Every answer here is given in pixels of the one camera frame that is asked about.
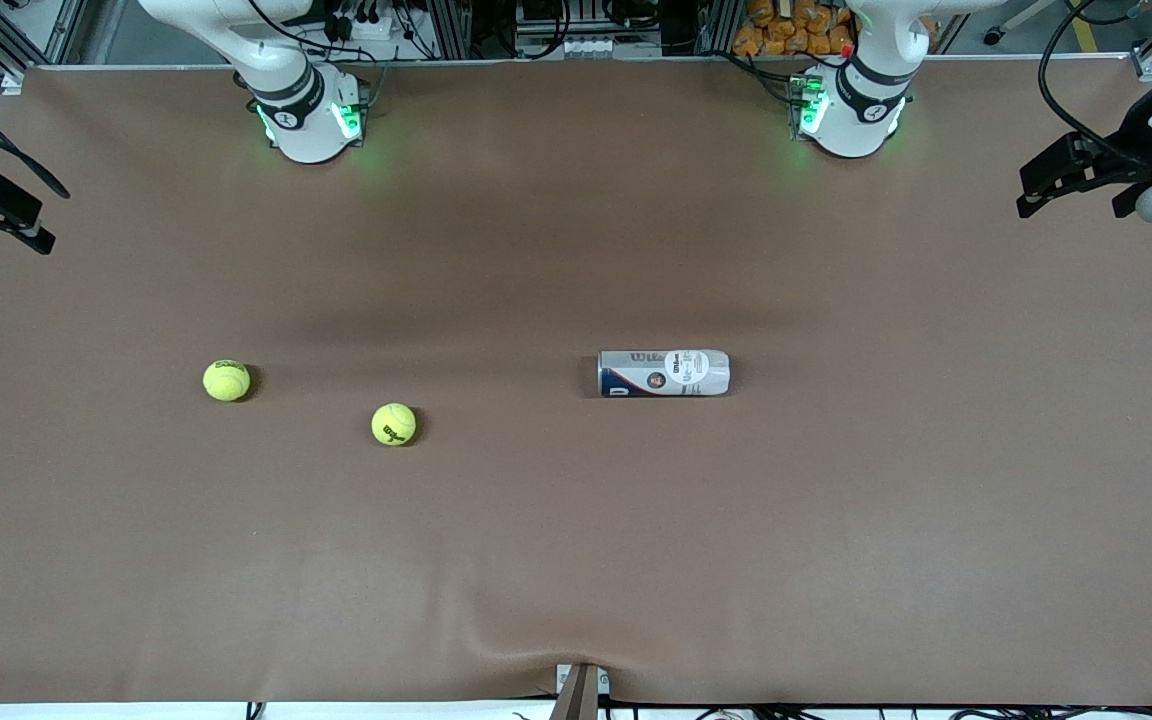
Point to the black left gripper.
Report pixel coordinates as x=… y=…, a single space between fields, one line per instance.
x=1135 y=150

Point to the yellow tennis ball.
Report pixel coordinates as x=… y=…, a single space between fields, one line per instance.
x=393 y=424
x=226 y=381

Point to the clear tennis ball can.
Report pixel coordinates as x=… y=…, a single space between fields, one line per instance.
x=666 y=373

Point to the grey chair leg with caster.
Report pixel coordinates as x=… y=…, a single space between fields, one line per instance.
x=994 y=37

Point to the orange packaged snacks pile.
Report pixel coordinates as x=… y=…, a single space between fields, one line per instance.
x=786 y=30

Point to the white power strip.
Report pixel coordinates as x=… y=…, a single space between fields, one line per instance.
x=371 y=25

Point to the white terminal block row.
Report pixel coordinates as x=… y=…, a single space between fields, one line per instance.
x=586 y=47

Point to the brown table mat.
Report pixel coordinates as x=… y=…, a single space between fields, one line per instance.
x=576 y=560

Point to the aluminium frame upright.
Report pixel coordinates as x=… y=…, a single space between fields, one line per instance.
x=719 y=28
x=448 y=30

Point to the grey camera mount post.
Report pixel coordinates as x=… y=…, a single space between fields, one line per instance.
x=581 y=695

